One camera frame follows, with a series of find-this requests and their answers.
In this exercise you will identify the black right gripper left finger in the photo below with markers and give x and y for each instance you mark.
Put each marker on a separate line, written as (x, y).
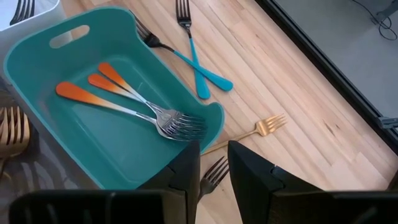
(186, 174)

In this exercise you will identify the black table clamp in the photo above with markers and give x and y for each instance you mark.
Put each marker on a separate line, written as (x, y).
(388, 123)

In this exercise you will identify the teal plastic bin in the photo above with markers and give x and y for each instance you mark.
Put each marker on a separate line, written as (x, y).
(109, 155)

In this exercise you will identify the grey translucent plastic bin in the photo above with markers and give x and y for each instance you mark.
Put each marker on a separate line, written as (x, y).
(46, 174)

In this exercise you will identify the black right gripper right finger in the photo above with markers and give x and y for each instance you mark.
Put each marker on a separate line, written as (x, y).
(252, 180)

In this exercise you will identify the white plastic bin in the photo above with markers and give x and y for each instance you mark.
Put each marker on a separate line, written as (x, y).
(46, 12)

